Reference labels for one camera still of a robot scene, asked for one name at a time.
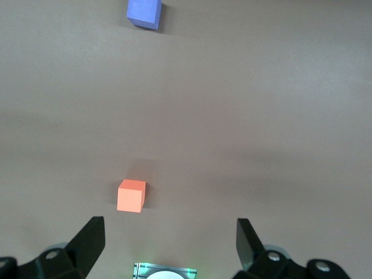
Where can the brown table cover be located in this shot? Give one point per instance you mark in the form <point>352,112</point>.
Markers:
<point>232,116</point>

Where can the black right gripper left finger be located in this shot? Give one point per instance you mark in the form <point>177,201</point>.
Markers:
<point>84,244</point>

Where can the purple foam block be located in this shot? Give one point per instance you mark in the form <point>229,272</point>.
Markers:
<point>143,11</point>

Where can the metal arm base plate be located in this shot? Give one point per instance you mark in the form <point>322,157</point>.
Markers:
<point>139,270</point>

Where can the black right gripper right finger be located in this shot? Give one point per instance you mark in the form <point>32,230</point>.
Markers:
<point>247,244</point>

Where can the orange foam block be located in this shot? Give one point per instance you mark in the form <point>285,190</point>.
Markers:
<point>129,199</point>

